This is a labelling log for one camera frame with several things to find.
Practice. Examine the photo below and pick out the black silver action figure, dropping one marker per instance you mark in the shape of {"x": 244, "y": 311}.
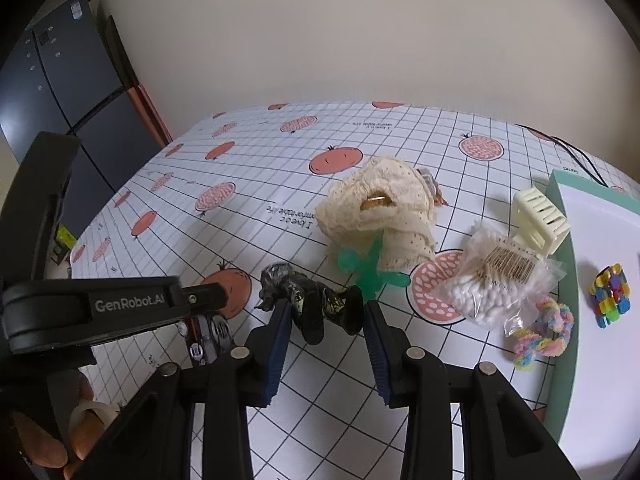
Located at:
{"x": 312, "y": 302}

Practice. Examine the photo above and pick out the colourful plastic block toy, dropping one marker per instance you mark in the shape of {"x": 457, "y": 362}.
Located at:
{"x": 610, "y": 295}

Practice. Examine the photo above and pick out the cream lace fabric flower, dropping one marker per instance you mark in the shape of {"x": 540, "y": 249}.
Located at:
{"x": 387, "y": 200}

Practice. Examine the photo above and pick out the pomegranate print grid tablecloth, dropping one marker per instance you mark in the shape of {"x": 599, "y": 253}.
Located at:
{"x": 238, "y": 192}

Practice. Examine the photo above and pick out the black toy car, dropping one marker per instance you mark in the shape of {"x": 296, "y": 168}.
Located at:
{"x": 207, "y": 338}

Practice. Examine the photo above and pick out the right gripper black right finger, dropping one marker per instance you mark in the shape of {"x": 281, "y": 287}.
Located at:
{"x": 407, "y": 376}

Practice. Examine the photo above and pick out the bag of cotton swabs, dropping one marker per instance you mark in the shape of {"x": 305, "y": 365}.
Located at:
{"x": 499, "y": 282}

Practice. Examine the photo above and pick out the dark grey cabinet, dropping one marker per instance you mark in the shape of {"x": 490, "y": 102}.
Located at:
{"x": 60, "y": 78}

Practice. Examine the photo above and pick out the cream plastic hair clip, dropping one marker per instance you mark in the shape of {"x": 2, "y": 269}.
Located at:
{"x": 541, "y": 225}

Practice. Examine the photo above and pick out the person's left hand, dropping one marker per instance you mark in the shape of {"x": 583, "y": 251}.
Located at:
{"x": 55, "y": 423}

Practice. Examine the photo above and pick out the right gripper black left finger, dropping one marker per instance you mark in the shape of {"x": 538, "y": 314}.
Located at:
{"x": 247, "y": 377}

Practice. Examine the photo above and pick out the green plastic star toy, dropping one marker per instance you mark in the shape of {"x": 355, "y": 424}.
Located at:
{"x": 369, "y": 279}

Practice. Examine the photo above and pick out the teal rimmed white tray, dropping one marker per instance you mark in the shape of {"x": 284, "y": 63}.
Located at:
{"x": 593, "y": 402}

